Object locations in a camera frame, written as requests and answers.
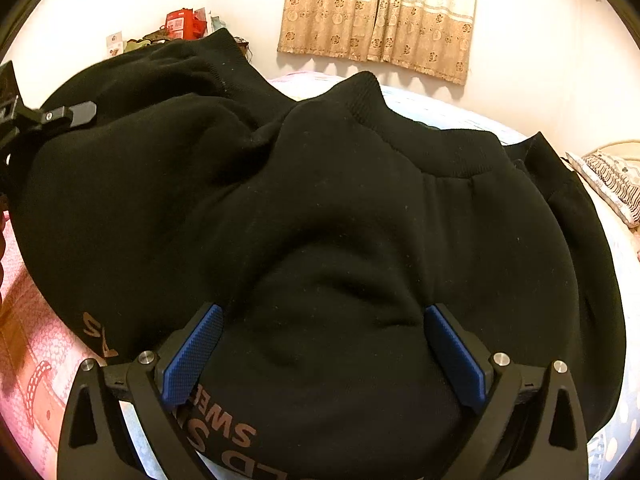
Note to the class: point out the pink speckled blanket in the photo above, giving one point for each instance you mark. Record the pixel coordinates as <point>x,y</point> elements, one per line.
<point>30,360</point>

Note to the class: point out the black printed sweatshirt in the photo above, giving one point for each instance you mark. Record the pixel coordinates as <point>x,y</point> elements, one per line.
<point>325,200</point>

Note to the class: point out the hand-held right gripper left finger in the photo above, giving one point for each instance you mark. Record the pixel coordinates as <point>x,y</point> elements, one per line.
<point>192,360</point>

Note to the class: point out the red items on desk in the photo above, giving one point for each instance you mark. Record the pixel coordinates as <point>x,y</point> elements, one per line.
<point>147,40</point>

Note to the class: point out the striped pillow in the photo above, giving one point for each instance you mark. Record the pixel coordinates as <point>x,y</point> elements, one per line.
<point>610,175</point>

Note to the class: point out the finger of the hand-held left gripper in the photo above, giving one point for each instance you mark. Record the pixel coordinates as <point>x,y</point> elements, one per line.
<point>77,112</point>

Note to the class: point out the red box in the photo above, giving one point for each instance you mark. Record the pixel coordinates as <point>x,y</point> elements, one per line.
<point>182,25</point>

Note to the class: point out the white picture card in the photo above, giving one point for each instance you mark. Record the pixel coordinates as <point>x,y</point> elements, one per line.
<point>114,45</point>

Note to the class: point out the beige patterned curtain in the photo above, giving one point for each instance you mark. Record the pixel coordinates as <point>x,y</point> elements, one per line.
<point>380,15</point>

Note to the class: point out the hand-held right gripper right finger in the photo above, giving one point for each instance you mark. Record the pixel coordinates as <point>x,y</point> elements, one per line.
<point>457,360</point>

